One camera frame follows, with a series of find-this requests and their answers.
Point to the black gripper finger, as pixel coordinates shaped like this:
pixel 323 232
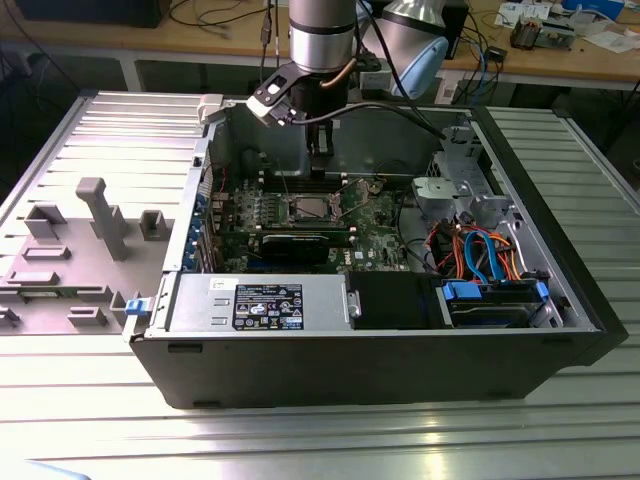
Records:
pixel 320 142

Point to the silver CPU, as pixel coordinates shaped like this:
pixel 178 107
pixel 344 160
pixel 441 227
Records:
pixel 310 207

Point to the metal locking lever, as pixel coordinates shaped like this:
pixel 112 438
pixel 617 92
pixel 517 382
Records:
pixel 285 185
pixel 362 203

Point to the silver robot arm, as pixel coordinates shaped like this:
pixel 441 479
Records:
pixel 320 45

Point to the black empty RAM slot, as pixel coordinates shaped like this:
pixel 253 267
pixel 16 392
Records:
pixel 272 188
pixel 272 178

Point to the CPU socket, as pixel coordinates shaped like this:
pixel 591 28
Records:
pixel 288 212

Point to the black plastic cover box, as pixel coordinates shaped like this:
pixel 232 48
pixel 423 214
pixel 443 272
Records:
pixel 390 300

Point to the round coin battery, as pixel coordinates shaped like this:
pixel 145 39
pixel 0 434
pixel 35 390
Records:
pixel 376 188

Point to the green motherboard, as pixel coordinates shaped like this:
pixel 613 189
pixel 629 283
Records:
pixel 370 235

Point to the black graphics card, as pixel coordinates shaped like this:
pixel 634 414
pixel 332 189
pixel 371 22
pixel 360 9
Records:
pixel 295 247

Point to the pale grey case clip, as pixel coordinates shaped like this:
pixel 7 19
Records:
pixel 209 107

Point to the long RAM stick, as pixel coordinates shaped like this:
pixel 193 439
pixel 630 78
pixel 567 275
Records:
pixel 245 229

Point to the silver metal drive cage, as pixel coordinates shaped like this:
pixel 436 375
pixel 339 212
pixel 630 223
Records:
pixel 460 145

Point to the black upright box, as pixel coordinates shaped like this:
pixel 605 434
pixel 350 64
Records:
pixel 459 30

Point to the wooden workbench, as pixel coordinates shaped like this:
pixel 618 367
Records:
pixel 150 40

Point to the black power adapter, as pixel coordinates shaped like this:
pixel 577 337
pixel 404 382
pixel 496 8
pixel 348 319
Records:
pixel 497 54

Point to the silver power supply unit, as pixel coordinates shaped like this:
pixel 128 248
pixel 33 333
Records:
pixel 200 300

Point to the white leaflet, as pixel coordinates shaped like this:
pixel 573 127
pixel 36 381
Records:
pixel 515 12

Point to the electronic part with heatsink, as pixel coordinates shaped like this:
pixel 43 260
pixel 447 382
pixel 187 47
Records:
pixel 524 35

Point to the black PC case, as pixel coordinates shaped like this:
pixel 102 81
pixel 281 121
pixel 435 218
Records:
pixel 350 370

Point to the hard disk in blue carrier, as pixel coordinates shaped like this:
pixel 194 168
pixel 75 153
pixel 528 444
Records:
pixel 500 295

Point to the grey electronic module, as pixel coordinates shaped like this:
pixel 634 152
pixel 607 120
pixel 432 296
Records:
pixel 555 32

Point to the large black box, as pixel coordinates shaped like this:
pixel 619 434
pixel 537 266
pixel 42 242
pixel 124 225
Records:
pixel 90 12

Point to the blue case latch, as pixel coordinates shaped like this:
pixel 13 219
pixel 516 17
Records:
pixel 137 306

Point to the grey parts rack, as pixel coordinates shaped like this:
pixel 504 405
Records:
pixel 75 270

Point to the blue box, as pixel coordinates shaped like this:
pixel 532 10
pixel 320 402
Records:
pixel 595 7

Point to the white papers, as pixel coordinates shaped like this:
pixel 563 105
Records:
pixel 610 40

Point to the green RAM stick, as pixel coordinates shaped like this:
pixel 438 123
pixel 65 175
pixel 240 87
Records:
pixel 42 294

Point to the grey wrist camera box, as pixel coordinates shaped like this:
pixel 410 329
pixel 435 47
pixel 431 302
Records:
pixel 375 80

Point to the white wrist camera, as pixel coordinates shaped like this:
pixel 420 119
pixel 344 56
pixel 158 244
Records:
pixel 262 102

